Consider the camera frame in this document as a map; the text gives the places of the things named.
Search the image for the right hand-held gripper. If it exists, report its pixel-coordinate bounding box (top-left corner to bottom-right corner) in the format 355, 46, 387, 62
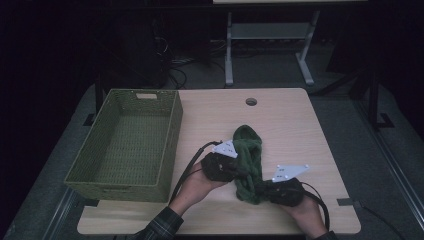
262, 163, 311, 208

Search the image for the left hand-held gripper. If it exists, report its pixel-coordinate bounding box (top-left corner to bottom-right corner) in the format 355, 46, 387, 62
200, 139, 250, 183

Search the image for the dark green cloth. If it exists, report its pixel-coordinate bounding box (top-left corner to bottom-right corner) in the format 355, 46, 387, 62
231, 124, 272, 206

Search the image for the green woven basket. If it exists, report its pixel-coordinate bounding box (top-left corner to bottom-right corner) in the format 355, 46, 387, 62
63, 88, 184, 203

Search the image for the person's right hand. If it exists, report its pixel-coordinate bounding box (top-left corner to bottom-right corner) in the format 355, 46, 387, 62
279, 195, 330, 239

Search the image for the person's left hand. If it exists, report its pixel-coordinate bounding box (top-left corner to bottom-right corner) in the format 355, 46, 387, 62
169, 161, 228, 217

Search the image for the grey tape strip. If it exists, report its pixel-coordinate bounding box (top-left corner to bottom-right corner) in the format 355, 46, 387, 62
336, 197, 362, 208

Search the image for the black metal stand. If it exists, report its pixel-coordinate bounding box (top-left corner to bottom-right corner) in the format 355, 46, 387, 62
82, 74, 105, 128
349, 66, 396, 132

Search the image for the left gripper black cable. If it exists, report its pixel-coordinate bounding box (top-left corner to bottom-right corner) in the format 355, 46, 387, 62
168, 140, 224, 205

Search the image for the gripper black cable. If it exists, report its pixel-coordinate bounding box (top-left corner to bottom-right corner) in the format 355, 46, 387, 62
300, 181, 332, 232
168, 140, 224, 205

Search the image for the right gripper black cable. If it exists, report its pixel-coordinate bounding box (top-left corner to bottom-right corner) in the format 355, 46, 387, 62
300, 181, 332, 232

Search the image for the black floor cable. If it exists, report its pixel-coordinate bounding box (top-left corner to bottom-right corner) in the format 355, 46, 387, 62
359, 203, 398, 240

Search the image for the tangle of floor cables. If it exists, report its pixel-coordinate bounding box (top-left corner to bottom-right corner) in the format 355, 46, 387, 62
154, 35, 228, 90

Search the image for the aluminium floor rail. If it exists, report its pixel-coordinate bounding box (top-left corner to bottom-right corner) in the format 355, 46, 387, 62
41, 187, 78, 240
352, 98, 424, 231

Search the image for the grey metal desk frame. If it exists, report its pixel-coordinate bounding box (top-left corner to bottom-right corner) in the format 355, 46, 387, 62
212, 0, 368, 88

